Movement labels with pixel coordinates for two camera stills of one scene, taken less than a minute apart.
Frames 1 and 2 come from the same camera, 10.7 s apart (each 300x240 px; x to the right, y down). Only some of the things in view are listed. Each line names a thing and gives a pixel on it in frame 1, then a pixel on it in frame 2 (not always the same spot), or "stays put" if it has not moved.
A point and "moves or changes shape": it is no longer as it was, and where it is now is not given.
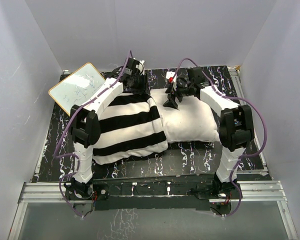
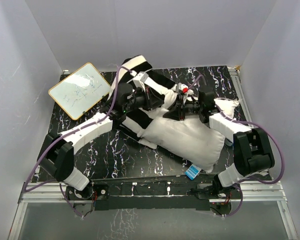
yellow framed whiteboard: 78,88 stays put
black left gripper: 145,89 -> 151,101
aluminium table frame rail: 271,192 stays put
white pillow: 194,121 moves or changes shape
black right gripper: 173,90 -> 178,111
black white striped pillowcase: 130,125 moves or changes shape
